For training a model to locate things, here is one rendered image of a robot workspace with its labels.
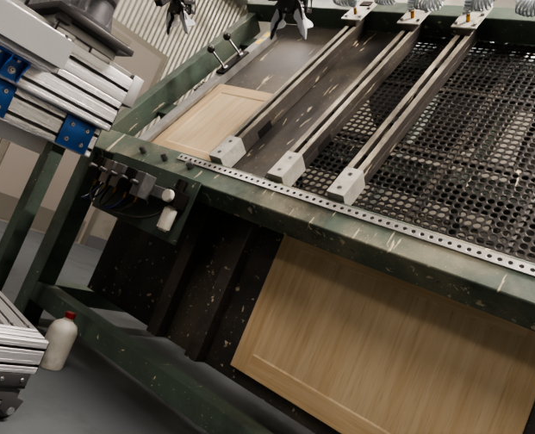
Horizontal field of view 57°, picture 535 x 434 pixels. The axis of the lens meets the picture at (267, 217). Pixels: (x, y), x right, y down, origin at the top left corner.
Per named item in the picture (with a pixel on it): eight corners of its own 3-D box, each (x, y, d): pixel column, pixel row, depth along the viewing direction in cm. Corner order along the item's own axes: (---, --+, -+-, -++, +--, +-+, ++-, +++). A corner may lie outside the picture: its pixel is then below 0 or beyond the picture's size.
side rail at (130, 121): (112, 145, 229) (101, 126, 221) (252, 31, 280) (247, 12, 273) (120, 147, 225) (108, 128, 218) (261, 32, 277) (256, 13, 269)
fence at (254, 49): (140, 145, 210) (137, 139, 208) (269, 37, 255) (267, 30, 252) (148, 148, 208) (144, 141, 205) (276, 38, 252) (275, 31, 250)
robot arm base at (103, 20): (67, 9, 122) (83, -27, 123) (44, 11, 133) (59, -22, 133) (117, 43, 134) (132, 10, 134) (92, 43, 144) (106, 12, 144)
